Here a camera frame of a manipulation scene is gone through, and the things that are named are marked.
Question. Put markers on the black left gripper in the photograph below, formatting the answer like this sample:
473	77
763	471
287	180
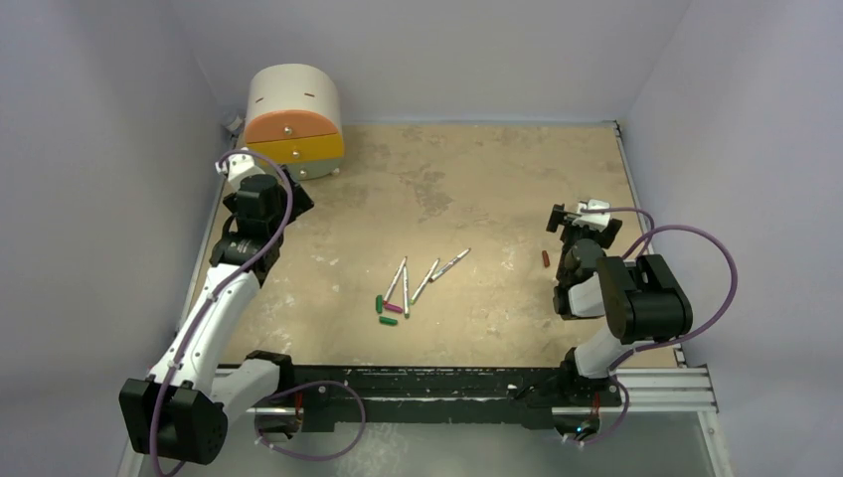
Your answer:
299	203

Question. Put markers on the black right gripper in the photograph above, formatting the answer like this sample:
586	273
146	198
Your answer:
566	220

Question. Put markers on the white pen brown end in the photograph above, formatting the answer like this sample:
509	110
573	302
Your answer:
449	265

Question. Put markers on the white pen green end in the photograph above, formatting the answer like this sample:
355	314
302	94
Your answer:
425	281

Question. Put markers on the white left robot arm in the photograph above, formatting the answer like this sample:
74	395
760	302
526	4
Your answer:
182	410

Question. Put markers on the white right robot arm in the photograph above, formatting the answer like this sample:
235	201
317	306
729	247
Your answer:
640	301

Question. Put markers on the white pen red end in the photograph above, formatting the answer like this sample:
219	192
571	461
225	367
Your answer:
405	292

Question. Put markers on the white pen magenta end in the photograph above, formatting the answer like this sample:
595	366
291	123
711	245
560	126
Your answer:
395	280

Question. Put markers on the white round drawer cabinet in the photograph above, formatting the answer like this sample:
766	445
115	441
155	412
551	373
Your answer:
294	119

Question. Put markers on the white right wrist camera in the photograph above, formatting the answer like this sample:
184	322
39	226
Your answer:
592	215

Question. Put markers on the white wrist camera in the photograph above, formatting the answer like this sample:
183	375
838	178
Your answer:
592	215
238	164

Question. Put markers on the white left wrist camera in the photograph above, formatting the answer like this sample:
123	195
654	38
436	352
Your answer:
238	164

